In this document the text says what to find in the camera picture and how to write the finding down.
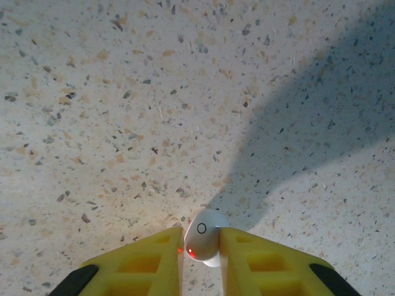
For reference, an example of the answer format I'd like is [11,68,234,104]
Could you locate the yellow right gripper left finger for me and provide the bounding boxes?
[48,226,186,296]

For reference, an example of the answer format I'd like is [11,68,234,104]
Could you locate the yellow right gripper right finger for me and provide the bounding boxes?
[218,227,362,296]

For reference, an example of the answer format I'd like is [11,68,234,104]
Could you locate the white wireless earbud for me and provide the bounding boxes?
[183,208,231,269]

